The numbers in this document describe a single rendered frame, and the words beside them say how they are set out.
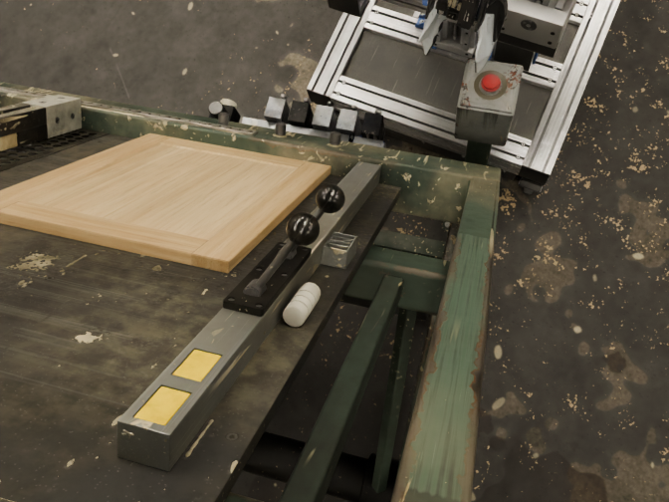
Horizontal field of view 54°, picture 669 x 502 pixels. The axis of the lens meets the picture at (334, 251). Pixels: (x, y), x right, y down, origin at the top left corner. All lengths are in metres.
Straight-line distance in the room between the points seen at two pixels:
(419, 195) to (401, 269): 0.34
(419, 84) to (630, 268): 0.92
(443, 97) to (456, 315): 1.51
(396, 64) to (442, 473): 1.88
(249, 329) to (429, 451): 0.26
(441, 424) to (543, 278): 1.71
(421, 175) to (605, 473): 1.24
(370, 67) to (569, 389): 1.25
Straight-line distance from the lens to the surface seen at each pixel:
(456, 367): 0.70
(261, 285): 0.78
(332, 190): 0.83
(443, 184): 1.41
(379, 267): 1.12
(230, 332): 0.72
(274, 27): 2.71
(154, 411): 0.61
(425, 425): 0.61
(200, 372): 0.66
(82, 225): 1.05
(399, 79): 2.29
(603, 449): 2.29
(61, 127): 1.62
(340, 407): 0.78
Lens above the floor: 2.23
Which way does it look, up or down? 74 degrees down
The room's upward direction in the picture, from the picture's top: 31 degrees counter-clockwise
